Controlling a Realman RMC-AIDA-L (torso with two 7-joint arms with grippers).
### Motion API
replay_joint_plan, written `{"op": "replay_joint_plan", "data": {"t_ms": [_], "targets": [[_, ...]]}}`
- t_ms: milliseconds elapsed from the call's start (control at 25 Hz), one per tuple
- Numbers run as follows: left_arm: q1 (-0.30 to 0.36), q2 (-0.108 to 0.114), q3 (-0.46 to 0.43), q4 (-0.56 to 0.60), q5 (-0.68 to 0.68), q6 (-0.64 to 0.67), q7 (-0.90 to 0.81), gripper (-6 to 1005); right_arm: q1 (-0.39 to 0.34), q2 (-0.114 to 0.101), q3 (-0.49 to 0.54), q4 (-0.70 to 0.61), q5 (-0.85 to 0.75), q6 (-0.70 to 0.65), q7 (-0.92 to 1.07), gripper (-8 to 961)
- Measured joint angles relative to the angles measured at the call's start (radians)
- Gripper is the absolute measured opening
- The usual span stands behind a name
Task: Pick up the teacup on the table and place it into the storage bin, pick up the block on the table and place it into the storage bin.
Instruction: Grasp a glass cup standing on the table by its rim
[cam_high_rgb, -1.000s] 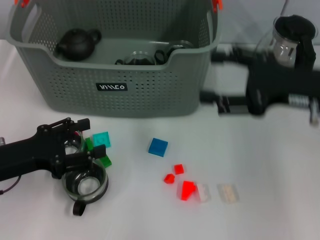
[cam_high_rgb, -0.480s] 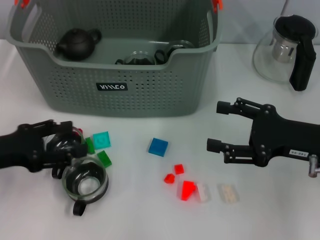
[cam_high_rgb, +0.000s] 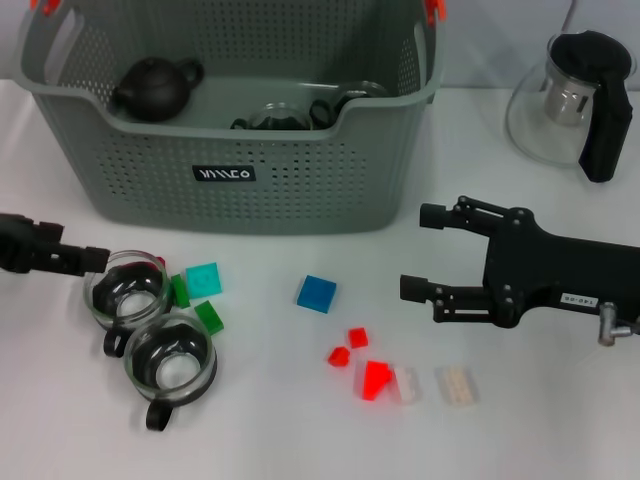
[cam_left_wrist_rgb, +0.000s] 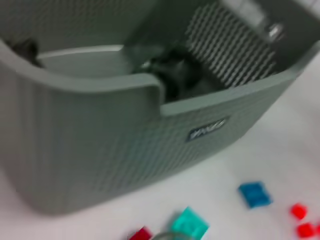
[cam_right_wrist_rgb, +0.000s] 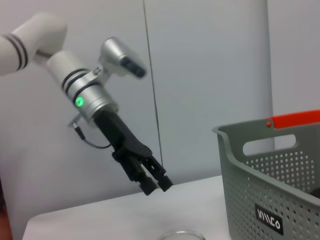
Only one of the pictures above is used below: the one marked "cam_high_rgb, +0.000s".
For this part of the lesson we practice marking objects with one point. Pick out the grey perforated storage bin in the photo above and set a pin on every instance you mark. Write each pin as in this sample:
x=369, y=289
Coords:
x=200, y=200

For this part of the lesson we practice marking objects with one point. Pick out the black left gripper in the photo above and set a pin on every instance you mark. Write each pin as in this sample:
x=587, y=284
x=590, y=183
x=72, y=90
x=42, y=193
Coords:
x=15, y=245

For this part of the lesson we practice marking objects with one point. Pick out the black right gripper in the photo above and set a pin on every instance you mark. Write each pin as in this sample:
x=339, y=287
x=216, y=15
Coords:
x=560, y=270

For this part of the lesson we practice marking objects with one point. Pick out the green toy brick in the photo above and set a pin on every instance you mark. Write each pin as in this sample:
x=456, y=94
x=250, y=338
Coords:
x=181, y=292
x=210, y=317

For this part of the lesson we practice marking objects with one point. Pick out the blue square brick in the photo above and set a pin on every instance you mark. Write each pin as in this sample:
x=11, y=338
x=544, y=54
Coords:
x=316, y=294

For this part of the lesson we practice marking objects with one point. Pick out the beige studded brick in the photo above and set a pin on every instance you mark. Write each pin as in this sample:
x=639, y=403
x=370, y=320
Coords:
x=457, y=385

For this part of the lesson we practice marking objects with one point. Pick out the cyan square brick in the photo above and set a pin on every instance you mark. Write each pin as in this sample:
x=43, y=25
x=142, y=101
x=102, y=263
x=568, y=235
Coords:
x=202, y=280

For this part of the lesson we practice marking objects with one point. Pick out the black clay teapot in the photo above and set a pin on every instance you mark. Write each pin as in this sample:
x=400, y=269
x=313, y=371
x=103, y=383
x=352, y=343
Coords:
x=150, y=90

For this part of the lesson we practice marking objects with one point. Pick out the large red slope brick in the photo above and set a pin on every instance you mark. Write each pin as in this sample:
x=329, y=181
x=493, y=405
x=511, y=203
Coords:
x=375, y=380

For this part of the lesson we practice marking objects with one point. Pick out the small red rounded brick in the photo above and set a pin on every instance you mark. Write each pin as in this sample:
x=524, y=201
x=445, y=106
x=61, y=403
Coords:
x=339, y=356

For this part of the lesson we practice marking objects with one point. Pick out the white translucent brick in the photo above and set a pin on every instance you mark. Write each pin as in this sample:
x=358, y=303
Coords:
x=407, y=385

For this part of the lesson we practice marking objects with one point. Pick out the small red square brick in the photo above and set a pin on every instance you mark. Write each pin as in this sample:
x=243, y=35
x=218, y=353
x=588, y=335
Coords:
x=359, y=338

